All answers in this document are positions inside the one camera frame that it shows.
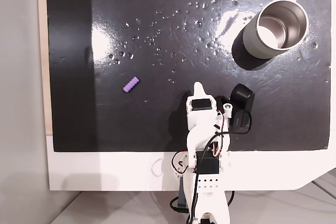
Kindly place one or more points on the pale green steel mug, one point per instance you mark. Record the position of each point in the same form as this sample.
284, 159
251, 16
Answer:
252, 43

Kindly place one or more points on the black rubber mat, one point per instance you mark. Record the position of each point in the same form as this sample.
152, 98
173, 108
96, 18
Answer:
157, 119

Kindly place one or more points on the purple ribbed pen grip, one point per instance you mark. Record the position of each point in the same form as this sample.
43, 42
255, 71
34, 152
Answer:
131, 85

